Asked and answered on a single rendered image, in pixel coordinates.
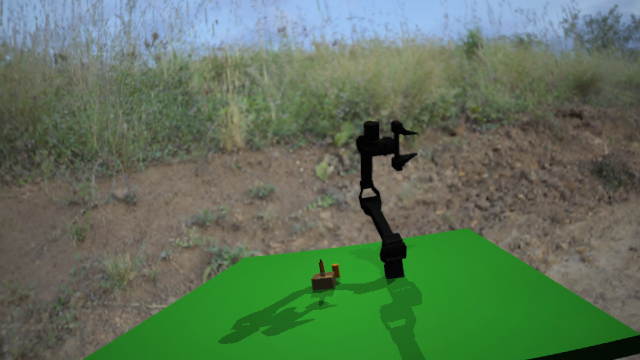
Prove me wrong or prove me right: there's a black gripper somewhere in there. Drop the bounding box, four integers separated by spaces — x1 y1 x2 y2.
379 120 418 171

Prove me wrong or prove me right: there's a tan square block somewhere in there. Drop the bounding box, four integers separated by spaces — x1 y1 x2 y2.
311 271 337 290

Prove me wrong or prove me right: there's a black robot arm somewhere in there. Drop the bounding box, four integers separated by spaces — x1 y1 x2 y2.
356 121 407 279

